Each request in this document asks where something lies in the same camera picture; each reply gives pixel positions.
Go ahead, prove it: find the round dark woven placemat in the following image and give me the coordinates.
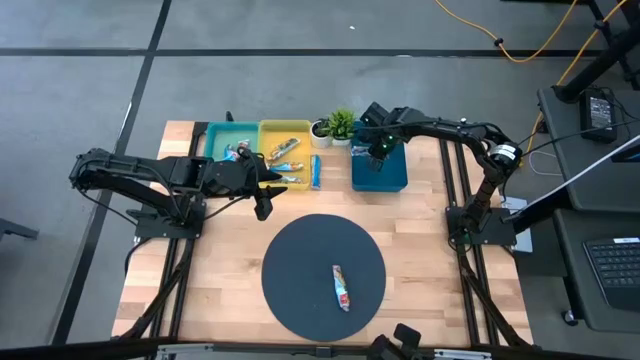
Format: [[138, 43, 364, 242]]
[[260, 213, 387, 343]]

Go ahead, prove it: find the blue red white granola bar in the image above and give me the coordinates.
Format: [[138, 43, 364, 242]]
[[331, 264, 351, 312]]

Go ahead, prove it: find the green plant in white pot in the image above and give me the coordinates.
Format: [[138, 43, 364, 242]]
[[327, 107, 357, 147]]

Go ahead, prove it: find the yellow plastic bin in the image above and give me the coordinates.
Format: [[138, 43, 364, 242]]
[[254, 118, 314, 193]]

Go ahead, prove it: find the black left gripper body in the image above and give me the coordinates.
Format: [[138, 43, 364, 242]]
[[202, 147, 274, 222]]

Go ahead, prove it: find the silver metal bar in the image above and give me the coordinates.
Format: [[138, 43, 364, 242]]
[[543, 133, 640, 199]]

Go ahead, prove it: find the blue plastic bin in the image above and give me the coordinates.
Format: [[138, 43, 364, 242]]
[[350, 120, 409, 194]]

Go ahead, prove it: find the white cable loop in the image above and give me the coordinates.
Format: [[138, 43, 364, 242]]
[[528, 149, 564, 178]]

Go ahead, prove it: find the dark plant in cream pot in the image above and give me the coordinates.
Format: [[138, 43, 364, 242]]
[[309, 118, 334, 150]]

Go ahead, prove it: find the green orange granola bar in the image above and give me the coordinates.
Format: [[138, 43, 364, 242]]
[[267, 137, 302, 162]]

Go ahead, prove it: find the black stand leg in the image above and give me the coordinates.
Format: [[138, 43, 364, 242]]
[[552, 0, 640, 104]]

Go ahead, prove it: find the black laptop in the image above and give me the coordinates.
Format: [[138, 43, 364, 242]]
[[582, 235, 640, 314]]

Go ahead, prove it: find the dark grey desk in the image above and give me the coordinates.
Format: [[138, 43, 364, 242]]
[[537, 84, 640, 211], [552, 207, 640, 334]]

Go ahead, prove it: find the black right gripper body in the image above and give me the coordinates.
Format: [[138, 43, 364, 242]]
[[359, 102, 404, 161]]

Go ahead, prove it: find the white control box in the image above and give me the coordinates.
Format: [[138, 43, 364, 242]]
[[499, 195, 534, 254]]

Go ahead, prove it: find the teal plastic bin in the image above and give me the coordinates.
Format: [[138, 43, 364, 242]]
[[202, 121, 261, 169]]

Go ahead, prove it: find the black power adapter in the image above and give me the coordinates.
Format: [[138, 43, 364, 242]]
[[579, 89, 616, 144]]

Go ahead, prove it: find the black aluminium table frame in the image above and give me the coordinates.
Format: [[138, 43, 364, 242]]
[[112, 112, 534, 360]]

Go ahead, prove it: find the grey chair leg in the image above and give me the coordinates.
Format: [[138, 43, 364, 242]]
[[0, 218, 39, 241]]

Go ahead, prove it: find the yellow extension cable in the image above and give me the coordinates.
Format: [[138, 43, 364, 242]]
[[433, 0, 579, 64], [519, 0, 629, 169]]

